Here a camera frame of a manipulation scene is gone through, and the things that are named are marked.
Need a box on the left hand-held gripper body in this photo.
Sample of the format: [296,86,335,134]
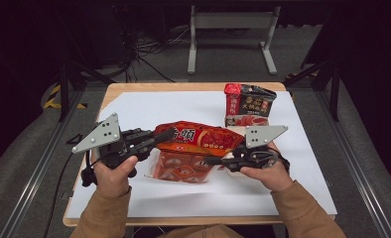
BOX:
[71,112,152,171]

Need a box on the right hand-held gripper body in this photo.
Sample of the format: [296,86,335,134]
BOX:
[231,124,289,173]

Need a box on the orange red seasoning packet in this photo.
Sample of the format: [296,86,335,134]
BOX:
[153,120,246,158]

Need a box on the white divided plastic container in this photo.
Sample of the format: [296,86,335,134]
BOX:
[223,113,272,137]

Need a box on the clear packet of red sachets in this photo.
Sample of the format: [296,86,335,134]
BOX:
[145,150,218,184]

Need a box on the person's right hand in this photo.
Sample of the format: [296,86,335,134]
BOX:
[239,142,295,192]

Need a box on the person's left hand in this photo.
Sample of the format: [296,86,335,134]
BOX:
[93,155,140,199]

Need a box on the black tripod stand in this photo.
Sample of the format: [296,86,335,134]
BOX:
[283,56,342,123]
[55,58,116,123]

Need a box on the yellow black hazard tape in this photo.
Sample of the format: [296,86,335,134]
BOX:
[43,84,87,110]

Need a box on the person's tan clothing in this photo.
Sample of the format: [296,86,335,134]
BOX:
[156,223,246,238]

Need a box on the right hand-held gripper cable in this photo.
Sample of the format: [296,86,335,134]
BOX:
[266,147,291,173]

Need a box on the hand-held gripper cable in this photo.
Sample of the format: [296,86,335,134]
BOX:
[266,147,291,173]
[44,145,100,238]

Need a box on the left hand-held gripper cable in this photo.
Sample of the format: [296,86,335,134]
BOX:
[44,145,100,238]

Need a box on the aluminium floor rail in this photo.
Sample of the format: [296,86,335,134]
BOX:
[0,89,86,238]
[316,89,391,238]

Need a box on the bundle of black floor cables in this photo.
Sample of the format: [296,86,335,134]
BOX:
[115,6,192,83]

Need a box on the grey metal stand frame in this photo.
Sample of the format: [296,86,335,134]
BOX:
[187,5,282,75]

